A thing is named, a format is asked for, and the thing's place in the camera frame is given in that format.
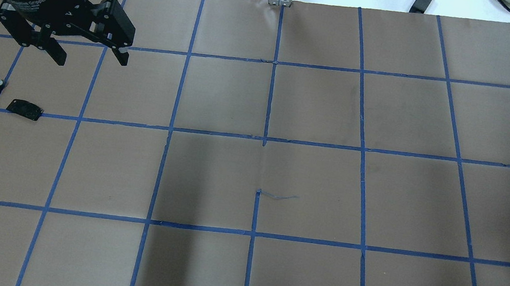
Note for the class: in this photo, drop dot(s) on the black brake pad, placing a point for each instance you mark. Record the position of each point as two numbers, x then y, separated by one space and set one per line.
25 109

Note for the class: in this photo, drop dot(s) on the black power adapter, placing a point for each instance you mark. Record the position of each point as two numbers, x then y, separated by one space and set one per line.
420 6

